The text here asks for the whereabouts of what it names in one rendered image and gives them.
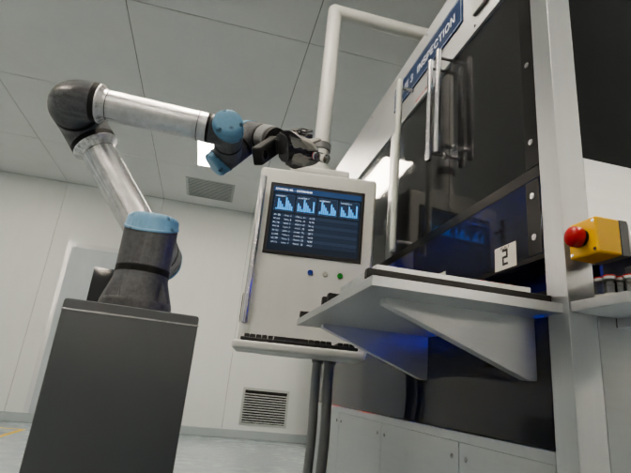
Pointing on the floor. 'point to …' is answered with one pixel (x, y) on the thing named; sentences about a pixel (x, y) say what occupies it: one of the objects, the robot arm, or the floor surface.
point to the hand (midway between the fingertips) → (312, 155)
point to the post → (555, 135)
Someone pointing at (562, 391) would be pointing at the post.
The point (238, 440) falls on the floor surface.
